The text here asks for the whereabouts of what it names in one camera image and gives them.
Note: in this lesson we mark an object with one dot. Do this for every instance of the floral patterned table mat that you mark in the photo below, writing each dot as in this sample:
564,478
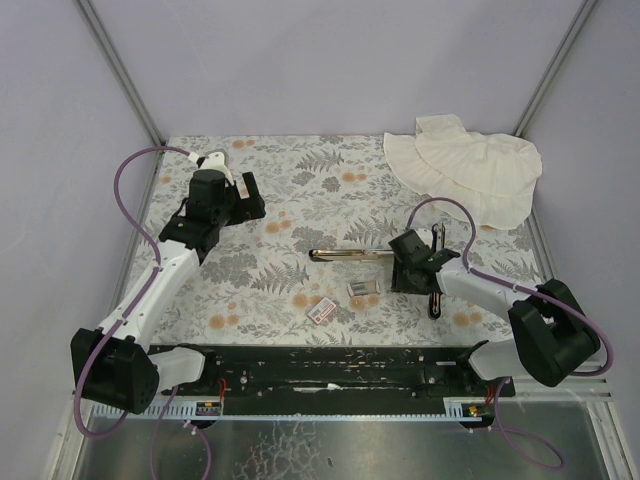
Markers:
332,192

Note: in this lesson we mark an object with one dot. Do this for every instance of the cardboard staple tray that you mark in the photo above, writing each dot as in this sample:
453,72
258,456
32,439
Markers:
374,284

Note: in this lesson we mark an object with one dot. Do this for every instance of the white slotted cable duct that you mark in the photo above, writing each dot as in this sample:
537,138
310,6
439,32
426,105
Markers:
179,408

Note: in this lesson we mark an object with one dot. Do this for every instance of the silver stapler magazine rail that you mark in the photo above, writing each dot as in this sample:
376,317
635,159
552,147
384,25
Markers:
361,255

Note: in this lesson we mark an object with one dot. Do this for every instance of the lower silver staple strip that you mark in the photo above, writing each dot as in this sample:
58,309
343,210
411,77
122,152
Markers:
361,289

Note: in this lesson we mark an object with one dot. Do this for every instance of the right aluminium frame post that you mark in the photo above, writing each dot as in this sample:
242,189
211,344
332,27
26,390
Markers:
553,69

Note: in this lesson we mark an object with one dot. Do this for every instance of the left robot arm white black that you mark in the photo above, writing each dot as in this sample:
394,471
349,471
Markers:
112,364

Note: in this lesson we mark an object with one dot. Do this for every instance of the aluminium frame post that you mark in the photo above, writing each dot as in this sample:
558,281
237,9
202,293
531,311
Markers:
553,69
108,50

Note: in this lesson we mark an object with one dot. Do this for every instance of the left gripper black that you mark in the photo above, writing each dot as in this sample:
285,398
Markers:
245,206

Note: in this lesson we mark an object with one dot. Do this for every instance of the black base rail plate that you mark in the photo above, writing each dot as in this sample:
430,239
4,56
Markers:
336,383

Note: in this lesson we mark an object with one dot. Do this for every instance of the aluminium extrusion crossbar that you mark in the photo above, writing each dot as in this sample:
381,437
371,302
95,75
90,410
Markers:
576,389

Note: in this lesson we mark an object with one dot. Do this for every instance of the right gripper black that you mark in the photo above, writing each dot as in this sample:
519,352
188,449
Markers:
407,273

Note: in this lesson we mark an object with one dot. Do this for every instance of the left aluminium frame post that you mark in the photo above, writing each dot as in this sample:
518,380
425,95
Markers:
108,50

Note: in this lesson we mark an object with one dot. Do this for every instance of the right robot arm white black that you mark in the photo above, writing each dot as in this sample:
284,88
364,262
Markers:
551,338

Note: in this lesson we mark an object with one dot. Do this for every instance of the cream white cloth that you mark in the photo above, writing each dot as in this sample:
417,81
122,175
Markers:
492,176

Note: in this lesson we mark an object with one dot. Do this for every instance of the red white staple box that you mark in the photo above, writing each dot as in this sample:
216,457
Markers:
322,310

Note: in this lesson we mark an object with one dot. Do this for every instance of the black stapler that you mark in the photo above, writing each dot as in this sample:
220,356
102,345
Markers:
438,231

